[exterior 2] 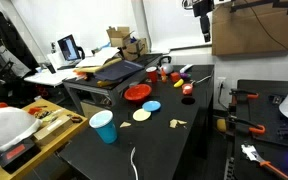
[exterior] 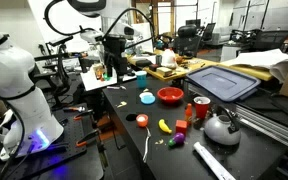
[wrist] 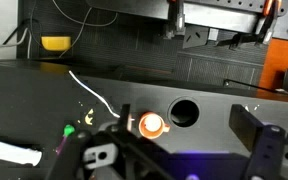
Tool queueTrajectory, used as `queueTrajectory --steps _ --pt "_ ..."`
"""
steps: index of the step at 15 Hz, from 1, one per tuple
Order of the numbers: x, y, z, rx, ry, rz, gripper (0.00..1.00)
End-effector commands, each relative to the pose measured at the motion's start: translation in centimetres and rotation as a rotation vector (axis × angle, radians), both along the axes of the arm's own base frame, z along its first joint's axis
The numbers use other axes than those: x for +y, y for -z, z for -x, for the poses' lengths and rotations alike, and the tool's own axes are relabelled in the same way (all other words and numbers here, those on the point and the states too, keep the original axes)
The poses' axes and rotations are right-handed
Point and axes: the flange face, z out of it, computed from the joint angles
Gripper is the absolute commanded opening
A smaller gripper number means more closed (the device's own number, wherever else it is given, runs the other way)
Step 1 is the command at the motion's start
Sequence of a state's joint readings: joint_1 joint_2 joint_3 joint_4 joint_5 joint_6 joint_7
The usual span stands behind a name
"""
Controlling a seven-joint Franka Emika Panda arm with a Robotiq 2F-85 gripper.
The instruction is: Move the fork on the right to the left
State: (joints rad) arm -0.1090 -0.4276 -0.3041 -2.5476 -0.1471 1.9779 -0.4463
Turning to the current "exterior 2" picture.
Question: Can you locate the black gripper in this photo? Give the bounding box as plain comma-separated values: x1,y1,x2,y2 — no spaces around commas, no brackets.
193,0,215,43

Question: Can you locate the white cylinder tube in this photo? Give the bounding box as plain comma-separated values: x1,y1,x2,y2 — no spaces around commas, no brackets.
179,63,194,74

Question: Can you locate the large cardboard panel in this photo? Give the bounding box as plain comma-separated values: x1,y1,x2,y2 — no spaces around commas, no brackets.
211,0,288,57

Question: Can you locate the purple toy eggplant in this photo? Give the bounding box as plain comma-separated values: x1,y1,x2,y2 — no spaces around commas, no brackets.
179,72,192,80

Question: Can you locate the red cube block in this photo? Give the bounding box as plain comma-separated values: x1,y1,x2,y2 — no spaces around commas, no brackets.
170,71,182,83

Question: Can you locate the yellow toy banana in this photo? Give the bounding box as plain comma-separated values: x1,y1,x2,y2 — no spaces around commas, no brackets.
173,78,185,89

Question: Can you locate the small orange cup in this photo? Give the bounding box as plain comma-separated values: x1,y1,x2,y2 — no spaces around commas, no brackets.
181,83,194,96

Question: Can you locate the small orange bottle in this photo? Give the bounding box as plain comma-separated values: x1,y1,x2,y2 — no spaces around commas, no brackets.
160,67,168,83

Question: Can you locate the red cup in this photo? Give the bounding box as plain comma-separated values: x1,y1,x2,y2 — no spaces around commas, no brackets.
145,66,159,84

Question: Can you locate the taped cardboard box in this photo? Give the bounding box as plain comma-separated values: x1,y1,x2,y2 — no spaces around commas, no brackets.
122,37,149,62

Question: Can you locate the open cardboard box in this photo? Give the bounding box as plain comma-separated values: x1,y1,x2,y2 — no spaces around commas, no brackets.
106,26,135,48

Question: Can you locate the red bowl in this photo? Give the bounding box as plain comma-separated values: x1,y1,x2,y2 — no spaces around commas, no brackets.
123,83,153,102

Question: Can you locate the blue plate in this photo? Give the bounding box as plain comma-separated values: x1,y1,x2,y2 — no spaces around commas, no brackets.
141,100,162,113

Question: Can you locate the yellow sponge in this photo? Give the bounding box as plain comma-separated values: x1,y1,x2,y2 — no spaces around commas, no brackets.
216,118,227,133

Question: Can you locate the dark blue folder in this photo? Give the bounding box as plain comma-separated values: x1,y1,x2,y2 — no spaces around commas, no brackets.
93,59,145,83

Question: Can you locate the pale yellow plate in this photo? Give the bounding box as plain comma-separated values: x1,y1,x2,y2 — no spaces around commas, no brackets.
132,108,152,122

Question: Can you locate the white paper stack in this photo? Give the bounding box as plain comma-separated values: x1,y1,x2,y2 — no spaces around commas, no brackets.
75,46,120,69

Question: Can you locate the open laptop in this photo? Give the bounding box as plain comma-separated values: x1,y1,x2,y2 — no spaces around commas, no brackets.
57,34,82,63

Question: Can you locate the blue plastic cup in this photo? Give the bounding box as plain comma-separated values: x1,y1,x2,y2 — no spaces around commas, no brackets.
89,110,118,145

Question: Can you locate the white desk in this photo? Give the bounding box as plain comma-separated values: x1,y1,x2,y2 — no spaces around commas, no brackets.
23,68,78,88

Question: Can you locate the wooden side table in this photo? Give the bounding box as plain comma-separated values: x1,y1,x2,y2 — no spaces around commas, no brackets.
0,98,89,180

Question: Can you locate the flat cardboard box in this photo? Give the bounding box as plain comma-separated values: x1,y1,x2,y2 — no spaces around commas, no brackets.
33,114,73,147

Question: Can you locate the small orange tool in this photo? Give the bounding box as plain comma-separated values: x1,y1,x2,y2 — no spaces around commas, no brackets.
27,105,48,116

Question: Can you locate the white fabric dome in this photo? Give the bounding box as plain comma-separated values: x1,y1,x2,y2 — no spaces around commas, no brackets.
0,106,43,153

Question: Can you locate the black device red label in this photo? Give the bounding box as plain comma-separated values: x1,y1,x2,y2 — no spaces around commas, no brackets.
0,137,42,175

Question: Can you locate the white wall outlet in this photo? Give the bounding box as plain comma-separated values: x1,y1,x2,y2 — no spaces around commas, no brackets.
217,77,228,90

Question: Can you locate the orange handled black clamp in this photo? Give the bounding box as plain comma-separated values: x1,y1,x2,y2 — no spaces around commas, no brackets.
229,88,260,105
228,114,267,136

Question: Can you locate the grey metal frame desk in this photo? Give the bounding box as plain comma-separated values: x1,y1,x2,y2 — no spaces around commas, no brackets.
62,53,163,116

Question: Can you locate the orange handled silver tool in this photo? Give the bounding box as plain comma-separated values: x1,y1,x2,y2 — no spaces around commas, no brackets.
241,143,288,180

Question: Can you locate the brown tape ring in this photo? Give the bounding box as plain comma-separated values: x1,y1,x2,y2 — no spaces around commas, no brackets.
71,114,84,124

